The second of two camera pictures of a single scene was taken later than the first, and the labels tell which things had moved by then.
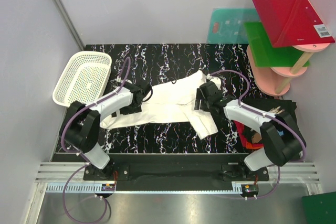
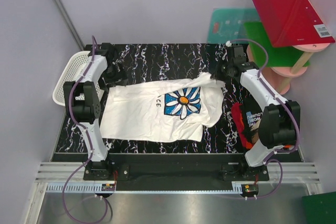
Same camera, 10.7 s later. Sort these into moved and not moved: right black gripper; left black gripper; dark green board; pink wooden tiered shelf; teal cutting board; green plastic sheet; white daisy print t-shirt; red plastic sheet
Moved: right black gripper; white daisy print t-shirt; left black gripper
Not moved: red plastic sheet; dark green board; green plastic sheet; teal cutting board; pink wooden tiered shelf
